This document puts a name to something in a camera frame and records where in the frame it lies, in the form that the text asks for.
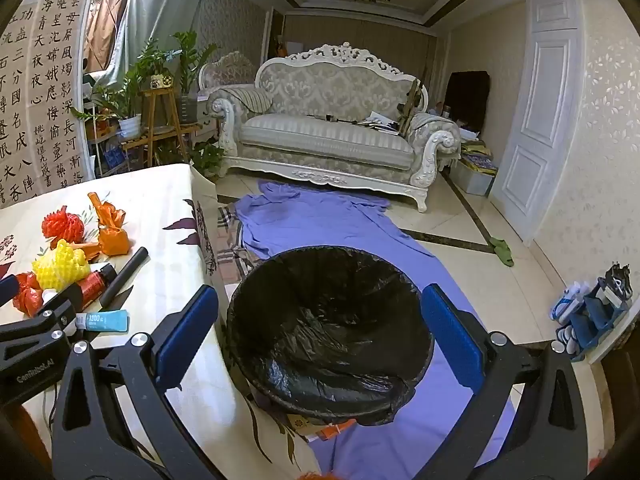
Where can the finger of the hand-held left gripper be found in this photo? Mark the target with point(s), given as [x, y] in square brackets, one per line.
[7, 290]
[37, 327]

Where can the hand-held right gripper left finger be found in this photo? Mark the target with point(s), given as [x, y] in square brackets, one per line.
[187, 327]

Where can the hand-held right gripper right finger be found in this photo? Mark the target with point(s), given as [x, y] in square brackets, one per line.
[450, 330]

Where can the red-orange wrapper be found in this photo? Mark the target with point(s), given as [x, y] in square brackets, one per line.
[27, 300]

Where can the yellow foam fruit net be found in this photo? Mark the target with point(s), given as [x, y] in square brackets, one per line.
[60, 265]

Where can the light blue white tube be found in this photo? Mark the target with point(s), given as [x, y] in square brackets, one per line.
[105, 321]

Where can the red bottle with black cap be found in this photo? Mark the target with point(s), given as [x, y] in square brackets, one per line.
[92, 287]

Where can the black cylinder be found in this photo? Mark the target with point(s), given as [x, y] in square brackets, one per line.
[125, 275]

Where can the red foam fruit net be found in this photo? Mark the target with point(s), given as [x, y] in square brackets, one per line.
[62, 225]

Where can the trash bin with black bag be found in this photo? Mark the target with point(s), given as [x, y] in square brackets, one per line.
[325, 320]

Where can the green slipper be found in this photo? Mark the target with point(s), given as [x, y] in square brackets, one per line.
[501, 252]

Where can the plaid cloth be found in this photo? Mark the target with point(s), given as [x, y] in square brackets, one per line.
[235, 245]

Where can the floral tablecloth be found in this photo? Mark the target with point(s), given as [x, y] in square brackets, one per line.
[160, 200]

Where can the blue slipper rack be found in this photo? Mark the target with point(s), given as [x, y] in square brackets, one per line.
[592, 315]

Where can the grey storage box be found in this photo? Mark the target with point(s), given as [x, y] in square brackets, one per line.
[472, 180]

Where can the white metal rack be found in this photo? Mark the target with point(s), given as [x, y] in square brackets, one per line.
[107, 155]

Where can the small leafy floor plant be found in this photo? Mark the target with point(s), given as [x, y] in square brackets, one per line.
[207, 160]

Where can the purple cloth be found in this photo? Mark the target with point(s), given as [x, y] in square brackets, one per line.
[320, 220]

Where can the plant in white pot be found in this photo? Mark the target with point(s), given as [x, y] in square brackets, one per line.
[130, 126]

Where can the wooden plant stand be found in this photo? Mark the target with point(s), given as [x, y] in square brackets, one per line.
[160, 110]

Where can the papers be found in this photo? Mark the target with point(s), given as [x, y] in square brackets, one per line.
[377, 122]

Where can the ornate white patterned sofa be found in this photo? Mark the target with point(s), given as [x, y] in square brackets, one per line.
[325, 140]

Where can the brown wooden stick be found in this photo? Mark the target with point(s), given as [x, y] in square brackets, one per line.
[409, 105]

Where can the black board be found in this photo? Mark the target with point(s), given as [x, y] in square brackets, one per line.
[467, 100]

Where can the white panel door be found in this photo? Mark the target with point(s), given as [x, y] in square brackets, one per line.
[540, 110]

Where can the plant in yellow pot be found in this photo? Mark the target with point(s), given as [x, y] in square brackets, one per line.
[159, 81]

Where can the ornate white armchair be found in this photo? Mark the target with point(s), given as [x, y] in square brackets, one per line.
[230, 67]

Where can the tall plant in dark pot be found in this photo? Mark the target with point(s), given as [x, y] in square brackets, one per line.
[192, 60]

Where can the brown curtain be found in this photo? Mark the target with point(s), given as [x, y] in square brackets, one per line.
[100, 35]

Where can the grey-green curtain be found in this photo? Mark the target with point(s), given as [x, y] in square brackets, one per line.
[165, 5]

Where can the calligraphy paper wall hanging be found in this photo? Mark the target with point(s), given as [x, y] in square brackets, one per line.
[35, 110]

